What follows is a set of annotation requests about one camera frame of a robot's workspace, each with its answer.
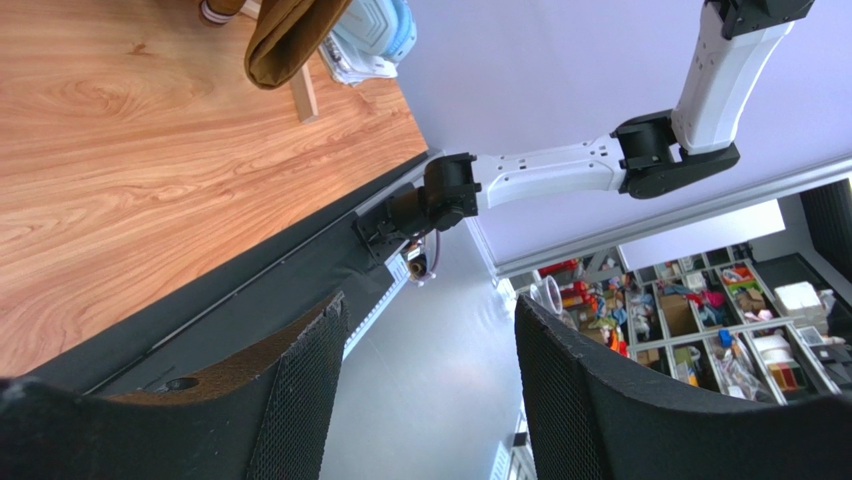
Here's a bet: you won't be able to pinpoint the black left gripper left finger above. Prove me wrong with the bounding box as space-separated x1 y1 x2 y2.
1 292 349 479

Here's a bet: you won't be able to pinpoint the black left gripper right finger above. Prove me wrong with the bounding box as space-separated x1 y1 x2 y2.
515 296 851 479

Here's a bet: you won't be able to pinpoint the brown trousers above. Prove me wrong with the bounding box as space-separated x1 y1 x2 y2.
244 0 351 90

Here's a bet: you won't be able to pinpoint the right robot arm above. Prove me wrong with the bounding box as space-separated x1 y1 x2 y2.
353 1 812 262

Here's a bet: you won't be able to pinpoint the storage shelf with items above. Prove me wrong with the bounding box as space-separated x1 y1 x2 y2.
528 244 851 405

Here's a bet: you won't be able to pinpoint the wooden clothes rack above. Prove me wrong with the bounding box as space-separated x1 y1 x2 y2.
240 1 319 123

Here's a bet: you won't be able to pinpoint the light blue headphones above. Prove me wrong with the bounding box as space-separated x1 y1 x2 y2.
332 0 418 64

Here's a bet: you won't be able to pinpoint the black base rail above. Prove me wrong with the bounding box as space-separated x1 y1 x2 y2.
28 148 440 396

